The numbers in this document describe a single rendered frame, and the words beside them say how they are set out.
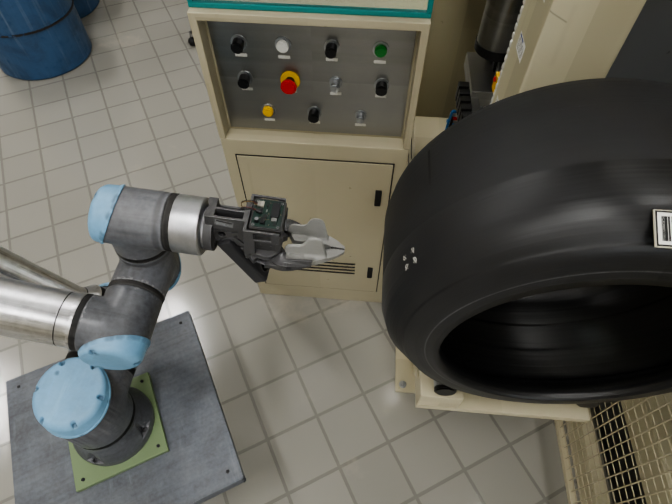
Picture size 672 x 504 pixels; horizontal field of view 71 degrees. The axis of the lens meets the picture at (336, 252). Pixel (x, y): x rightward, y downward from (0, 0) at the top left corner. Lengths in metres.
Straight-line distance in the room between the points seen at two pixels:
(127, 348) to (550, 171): 0.62
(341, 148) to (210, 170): 1.38
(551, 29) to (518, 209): 0.34
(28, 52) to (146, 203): 2.90
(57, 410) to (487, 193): 0.91
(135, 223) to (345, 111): 0.79
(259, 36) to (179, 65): 2.22
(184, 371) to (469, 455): 1.08
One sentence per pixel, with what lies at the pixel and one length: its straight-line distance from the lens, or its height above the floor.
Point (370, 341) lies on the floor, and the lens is 2.02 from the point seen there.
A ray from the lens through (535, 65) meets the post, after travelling 0.87.
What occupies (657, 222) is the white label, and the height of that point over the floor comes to 1.45.
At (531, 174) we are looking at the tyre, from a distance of 0.60.
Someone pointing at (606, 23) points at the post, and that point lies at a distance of 0.86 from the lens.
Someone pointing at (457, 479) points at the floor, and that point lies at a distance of 1.91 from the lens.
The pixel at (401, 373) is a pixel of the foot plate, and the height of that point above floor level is 0.01.
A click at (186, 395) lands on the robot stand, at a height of 0.60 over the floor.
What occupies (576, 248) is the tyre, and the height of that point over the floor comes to 1.42.
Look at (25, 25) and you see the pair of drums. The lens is 3.52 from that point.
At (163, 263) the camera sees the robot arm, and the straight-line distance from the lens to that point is 0.83.
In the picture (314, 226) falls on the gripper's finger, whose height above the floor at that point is 1.26.
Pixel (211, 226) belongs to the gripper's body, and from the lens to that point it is 0.71.
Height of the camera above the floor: 1.83
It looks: 55 degrees down
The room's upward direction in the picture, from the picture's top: straight up
